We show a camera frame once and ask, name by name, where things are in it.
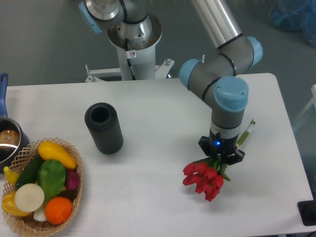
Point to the dark green cucumber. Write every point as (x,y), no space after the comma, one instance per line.
(30,172)

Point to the yellow bell pepper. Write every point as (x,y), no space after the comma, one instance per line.
(9,206)

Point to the red tulip bouquet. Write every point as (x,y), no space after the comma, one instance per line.
(209,174)

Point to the yellow squash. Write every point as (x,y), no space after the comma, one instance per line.
(49,150)

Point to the green lettuce leaf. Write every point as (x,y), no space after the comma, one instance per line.
(51,178)

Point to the white round onion slice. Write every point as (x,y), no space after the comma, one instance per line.
(29,197)

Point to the dark grey ribbed vase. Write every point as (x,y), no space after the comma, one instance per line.
(102,122)

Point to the woven wicker basket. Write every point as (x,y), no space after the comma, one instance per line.
(27,226)

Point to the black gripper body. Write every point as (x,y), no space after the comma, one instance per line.
(223,146)

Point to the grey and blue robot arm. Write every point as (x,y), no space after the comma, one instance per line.
(135,32)

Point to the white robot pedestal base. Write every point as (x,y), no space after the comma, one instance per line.
(134,65)

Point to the white frame at right edge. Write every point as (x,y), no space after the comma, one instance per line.
(307,111)

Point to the purple radish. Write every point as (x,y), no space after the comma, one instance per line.
(72,180)

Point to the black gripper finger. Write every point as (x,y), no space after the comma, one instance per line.
(233,158)
(208,146)

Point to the orange fruit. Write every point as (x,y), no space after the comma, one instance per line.
(58,210)

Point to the blue handled saucepan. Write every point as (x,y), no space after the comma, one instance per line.
(12,137)

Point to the blue plastic bag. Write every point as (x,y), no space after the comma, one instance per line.
(294,16)

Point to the black device at table edge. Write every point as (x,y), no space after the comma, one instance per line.
(307,210)

